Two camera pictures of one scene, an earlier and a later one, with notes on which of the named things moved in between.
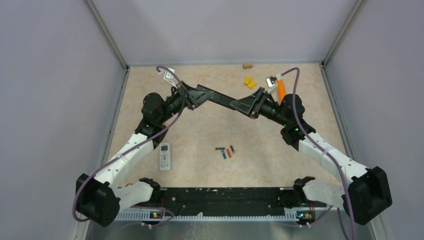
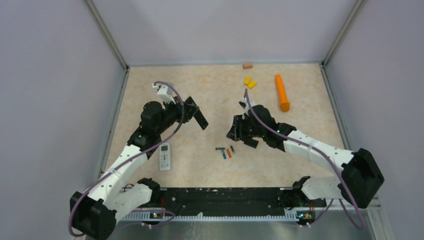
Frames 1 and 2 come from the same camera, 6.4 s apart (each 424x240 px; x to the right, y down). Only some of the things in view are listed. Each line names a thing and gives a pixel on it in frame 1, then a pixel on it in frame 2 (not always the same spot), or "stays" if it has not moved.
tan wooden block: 247,65 stays
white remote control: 164,156 stays
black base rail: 228,201 stays
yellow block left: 247,80 stays
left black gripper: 201,95 -> 189,111
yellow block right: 251,84 stays
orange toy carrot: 280,89 stays
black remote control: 222,99 -> 201,120
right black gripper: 252,105 -> 236,132
